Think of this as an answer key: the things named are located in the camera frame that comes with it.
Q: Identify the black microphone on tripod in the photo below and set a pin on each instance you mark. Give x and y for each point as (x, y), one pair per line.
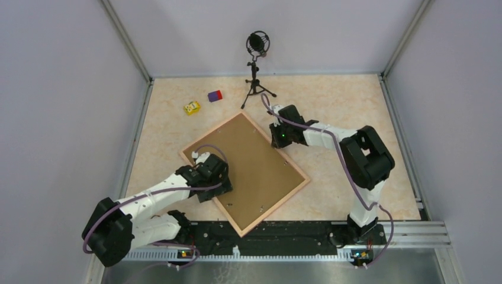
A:
(257, 45)

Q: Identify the pink wooden picture frame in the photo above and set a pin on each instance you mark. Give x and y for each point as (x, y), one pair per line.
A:
(274, 207)

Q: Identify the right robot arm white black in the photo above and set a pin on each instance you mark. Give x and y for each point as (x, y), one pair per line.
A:
(364, 157)

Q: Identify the yellow owl toy block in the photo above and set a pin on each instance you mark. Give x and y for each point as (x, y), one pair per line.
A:
(192, 108)

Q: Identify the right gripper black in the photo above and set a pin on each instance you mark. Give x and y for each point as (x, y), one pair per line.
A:
(277, 142)

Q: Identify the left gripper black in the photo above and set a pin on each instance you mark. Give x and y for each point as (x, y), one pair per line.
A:
(208, 195)

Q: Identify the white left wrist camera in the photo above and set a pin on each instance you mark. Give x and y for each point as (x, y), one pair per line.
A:
(200, 157)

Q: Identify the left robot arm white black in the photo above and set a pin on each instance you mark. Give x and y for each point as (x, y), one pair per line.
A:
(117, 227)

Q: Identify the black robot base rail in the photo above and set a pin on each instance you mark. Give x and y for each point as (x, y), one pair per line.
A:
(278, 238)

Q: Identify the purple red toy block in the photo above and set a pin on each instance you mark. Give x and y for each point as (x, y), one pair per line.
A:
(215, 96)

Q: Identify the brown cardboard backing board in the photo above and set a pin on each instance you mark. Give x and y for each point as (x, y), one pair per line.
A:
(247, 172)

